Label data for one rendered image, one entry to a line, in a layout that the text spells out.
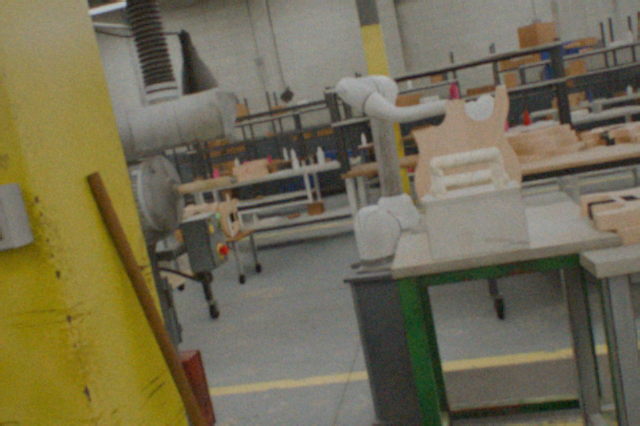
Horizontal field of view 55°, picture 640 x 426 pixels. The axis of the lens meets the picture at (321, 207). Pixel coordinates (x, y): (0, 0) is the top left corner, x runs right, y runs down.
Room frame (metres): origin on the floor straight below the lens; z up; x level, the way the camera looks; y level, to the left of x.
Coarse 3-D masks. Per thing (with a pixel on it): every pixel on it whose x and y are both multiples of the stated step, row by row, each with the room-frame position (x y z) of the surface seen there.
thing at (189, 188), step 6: (210, 180) 2.03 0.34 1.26; (216, 180) 2.02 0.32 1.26; (222, 180) 2.01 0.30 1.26; (228, 180) 2.01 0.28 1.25; (180, 186) 2.05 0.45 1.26; (186, 186) 2.04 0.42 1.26; (192, 186) 2.03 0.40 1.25; (198, 186) 2.03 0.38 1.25; (204, 186) 2.02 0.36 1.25; (210, 186) 2.02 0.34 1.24; (216, 186) 2.02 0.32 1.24; (222, 186) 2.02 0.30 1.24; (180, 192) 2.04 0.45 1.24; (186, 192) 2.04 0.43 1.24; (192, 192) 2.04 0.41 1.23
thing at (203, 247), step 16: (192, 224) 2.26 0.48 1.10; (208, 224) 2.27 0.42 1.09; (192, 240) 2.26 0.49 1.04; (208, 240) 2.25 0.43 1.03; (224, 240) 2.39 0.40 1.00; (192, 256) 2.27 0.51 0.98; (208, 256) 2.25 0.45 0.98; (224, 256) 2.36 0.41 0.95; (176, 272) 2.27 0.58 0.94; (192, 272) 2.27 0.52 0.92; (208, 272) 2.30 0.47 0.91
